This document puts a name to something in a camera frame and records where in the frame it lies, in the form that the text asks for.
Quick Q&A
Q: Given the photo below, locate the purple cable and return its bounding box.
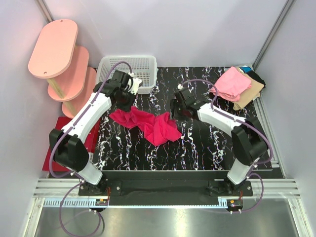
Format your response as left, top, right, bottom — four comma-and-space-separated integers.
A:
178, 79, 274, 213
48, 61, 134, 237

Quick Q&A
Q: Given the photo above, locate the folded beige t shirt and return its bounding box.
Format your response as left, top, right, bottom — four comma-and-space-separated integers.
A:
233, 74, 264, 111

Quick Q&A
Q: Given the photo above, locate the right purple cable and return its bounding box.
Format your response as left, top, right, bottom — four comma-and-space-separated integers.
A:
178, 79, 274, 213

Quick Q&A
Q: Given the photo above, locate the white plastic basket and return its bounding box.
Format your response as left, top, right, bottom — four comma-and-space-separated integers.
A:
96, 55, 158, 94

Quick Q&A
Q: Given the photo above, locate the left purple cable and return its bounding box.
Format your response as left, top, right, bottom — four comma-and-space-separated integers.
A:
48, 61, 134, 237

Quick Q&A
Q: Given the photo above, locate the aluminium rail frame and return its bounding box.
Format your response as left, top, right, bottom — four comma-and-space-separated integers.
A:
24, 98, 314, 237

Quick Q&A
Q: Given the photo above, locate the pink three-tier shelf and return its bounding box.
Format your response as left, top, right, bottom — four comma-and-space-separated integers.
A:
28, 19, 96, 119

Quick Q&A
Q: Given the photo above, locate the magenta t shirt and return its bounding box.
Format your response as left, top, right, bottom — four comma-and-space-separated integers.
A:
109, 106, 181, 146

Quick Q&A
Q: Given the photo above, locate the folded blue white garment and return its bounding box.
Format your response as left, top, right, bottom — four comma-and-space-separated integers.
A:
236, 65, 253, 74

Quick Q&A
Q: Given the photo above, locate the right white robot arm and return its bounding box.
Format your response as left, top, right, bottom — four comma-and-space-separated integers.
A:
170, 88, 268, 196

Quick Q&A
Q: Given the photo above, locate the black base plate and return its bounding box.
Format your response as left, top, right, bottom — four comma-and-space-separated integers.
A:
79, 171, 253, 197

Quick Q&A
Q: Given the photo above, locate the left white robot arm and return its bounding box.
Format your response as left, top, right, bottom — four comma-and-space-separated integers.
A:
49, 70, 142, 196

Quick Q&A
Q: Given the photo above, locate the black marble pattern mat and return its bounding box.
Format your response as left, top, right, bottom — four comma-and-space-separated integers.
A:
93, 67, 257, 171

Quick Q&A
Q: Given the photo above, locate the folded black t shirt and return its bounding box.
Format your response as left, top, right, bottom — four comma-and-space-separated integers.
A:
246, 70, 266, 88

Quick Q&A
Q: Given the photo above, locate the folded pink t shirt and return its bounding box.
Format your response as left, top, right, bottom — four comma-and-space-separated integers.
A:
210, 67, 251, 102

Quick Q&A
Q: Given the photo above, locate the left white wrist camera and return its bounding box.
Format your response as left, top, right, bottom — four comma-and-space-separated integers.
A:
128, 73, 143, 95

